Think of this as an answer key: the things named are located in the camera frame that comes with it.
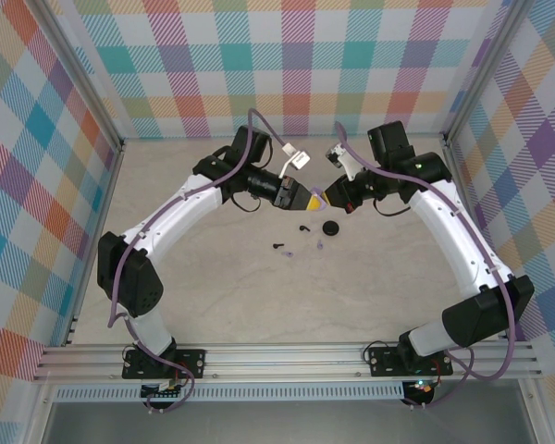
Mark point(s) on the black earbud charging case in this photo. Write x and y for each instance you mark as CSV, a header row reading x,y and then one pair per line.
x,y
330,228

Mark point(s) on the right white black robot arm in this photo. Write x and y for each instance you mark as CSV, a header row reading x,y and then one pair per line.
x,y
448,240

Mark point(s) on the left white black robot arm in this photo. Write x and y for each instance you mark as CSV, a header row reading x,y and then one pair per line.
x,y
176,213

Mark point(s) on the grey metal panel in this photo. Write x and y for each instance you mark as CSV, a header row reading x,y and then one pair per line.
x,y
282,425

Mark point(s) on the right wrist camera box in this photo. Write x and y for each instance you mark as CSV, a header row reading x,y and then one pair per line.
x,y
335,155

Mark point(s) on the aluminium side rail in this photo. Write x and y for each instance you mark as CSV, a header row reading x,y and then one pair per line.
x,y
105,203
467,203

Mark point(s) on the aluminium frame post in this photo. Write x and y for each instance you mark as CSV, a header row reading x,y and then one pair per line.
x,y
79,69
484,69

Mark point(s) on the aluminium mounting rail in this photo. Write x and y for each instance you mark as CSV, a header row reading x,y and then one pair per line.
x,y
282,361

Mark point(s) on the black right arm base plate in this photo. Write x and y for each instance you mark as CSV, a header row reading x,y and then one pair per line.
x,y
384,363

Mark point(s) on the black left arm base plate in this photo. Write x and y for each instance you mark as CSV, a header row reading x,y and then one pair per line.
x,y
194,358

